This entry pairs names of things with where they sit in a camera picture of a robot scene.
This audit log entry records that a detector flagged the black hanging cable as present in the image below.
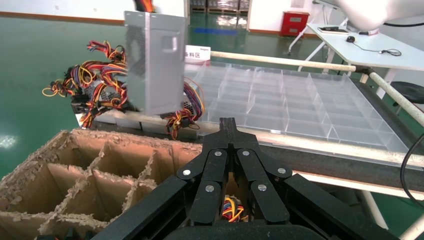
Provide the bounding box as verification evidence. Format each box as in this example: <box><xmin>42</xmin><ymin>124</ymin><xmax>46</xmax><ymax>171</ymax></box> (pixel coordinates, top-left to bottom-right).
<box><xmin>399</xmin><ymin>132</ymin><xmax>424</xmax><ymax>210</ymax></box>

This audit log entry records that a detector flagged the red cabinet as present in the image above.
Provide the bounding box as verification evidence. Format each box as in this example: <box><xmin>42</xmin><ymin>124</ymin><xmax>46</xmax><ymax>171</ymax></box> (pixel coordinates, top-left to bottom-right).
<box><xmin>279</xmin><ymin>10</ymin><xmax>311</xmax><ymax>37</ymax></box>

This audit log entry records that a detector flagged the white desk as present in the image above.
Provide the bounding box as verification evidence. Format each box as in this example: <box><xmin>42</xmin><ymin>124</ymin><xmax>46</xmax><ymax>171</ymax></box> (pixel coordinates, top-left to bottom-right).
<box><xmin>287</xmin><ymin>6</ymin><xmax>424</xmax><ymax>100</ymax></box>

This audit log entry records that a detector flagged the white pipe rail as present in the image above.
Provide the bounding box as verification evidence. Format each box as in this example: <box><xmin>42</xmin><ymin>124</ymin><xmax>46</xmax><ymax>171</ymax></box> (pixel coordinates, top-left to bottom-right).
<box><xmin>109</xmin><ymin>110</ymin><xmax>424</xmax><ymax>167</ymax></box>
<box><xmin>210</xmin><ymin>50</ymin><xmax>365</xmax><ymax>73</ymax></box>
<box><xmin>366</xmin><ymin>70</ymin><xmax>424</xmax><ymax>128</ymax></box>
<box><xmin>293</xmin><ymin>171</ymin><xmax>424</xmax><ymax>202</ymax></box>

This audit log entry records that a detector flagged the grey power supply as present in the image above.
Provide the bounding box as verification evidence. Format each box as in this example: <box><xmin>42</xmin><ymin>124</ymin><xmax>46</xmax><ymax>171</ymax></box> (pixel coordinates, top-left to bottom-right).
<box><xmin>42</xmin><ymin>62</ymin><xmax>100</xmax><ymax>100</ymax></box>
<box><xmin>71</xmin><ymin>82</ymin><xmax>133</xmax><ymax>130</ymax></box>
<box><xmin>86</xmin><ymin>39</ymin><xmax>128</xmax><ymax>67</ymax></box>
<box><xmin>124</xmin><ymin>0</ymin><xmax>187</xmax><ymax>117</ymax></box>
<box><xmin>221</xmin><ymin>195</ymin><xmax>249</xmax><ymax>223</ymax></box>
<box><xmin>160</xmin><ymin>77</ymin><xmax>206</xmax><ymax>140</ymax></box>

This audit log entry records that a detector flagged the cardboard box with dividers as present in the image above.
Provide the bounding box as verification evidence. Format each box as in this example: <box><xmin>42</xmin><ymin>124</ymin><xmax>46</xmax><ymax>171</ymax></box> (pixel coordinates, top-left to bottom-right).
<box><xmin>0</xmin><ymin>128</ymin><xmax>204</xmax><ymax>240</ymax></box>

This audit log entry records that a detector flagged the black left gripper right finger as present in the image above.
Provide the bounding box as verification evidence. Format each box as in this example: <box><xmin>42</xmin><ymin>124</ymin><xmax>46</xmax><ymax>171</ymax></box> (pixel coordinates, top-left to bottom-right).
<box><xmin>229</xmin><ymin>117</ymin><xmax>294</xmax><ymax>225</ymax></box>

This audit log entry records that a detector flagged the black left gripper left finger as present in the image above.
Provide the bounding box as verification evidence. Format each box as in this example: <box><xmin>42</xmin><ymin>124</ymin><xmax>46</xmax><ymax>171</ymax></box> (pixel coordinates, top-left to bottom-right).
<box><xmin>177</xmin><ymin>117</ymin><xmax>230</xmax><ymax>226</ymax></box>

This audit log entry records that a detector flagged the black chair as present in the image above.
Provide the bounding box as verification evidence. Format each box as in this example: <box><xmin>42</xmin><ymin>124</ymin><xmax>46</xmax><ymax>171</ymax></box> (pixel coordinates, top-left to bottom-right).
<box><xmin>390</xmin><ymin>81</ymin><xmax>424</xmax><ymax>108</ymax></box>

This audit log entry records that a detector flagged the white pipe leg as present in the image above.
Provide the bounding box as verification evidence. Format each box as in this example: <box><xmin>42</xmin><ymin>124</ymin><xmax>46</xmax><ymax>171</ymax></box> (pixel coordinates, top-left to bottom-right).
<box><xmin>359</xmin><ymin>190</ymin><xmax>389</xmax><ymax>230</ymax></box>

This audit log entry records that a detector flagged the black computer mouse with cable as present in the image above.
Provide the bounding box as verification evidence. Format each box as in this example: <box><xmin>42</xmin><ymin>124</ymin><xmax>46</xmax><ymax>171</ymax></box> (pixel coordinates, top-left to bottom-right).
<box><xmin>346</xmin><ymin>35</ymin><xmax>403</xmax><ymax>57</ymax></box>

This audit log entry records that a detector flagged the white sign with red text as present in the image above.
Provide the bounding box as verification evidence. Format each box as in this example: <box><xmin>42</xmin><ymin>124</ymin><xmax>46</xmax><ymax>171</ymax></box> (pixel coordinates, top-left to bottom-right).
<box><xmin>184</xmin><ymin>45</ymin><xmax>212</xmax><ymax>63</ymax></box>

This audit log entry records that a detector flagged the black conveyor frame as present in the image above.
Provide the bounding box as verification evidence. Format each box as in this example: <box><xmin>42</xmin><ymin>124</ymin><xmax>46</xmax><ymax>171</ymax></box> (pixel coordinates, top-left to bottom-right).
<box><xmin>92</xmin><ymin>120</ymin><xmax>424</xmax><ymax>193</ymax></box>

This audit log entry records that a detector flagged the dark flat tablet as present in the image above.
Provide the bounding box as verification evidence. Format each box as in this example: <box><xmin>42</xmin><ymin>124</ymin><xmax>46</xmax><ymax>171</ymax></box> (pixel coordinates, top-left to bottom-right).
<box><xmin>317</xmin><ymin>26</ymin><xmax>351</xmax><ymax>35</ymax></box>

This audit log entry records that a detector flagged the clear plastic divided tray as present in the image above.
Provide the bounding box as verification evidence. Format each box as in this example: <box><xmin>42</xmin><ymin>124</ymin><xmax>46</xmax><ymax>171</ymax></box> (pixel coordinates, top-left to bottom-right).
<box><xmin>183</xmin><ymin>60</ymin><xmax>411</xmax><ymax>155</ymax></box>

